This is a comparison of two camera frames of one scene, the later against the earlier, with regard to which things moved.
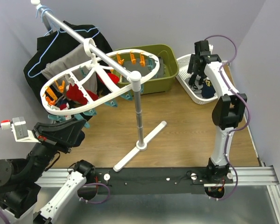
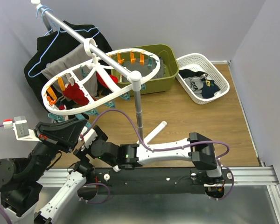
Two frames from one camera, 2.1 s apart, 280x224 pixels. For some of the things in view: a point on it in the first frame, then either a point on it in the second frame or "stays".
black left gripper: (60, 135) stays
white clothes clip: (69, 79) stays
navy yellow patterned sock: (208, 90) stays
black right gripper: (191, 68) -> (101, 136)
